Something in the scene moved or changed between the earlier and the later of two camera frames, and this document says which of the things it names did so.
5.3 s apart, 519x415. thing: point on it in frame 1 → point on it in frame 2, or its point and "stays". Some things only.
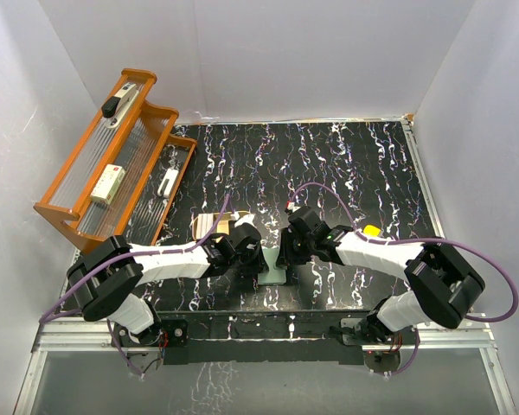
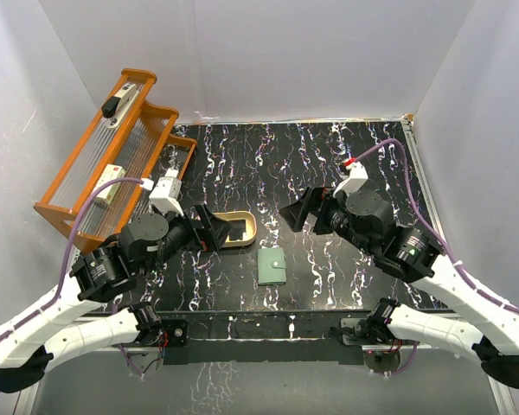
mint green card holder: x=272 y=276 stays
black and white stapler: x=116 y=107 stays
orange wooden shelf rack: x=121 y=174 stays
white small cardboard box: x=108 y=183 stays
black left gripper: x=259 y=264 → x=210 y=229
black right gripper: x=285 y=257 → x=297 y=213
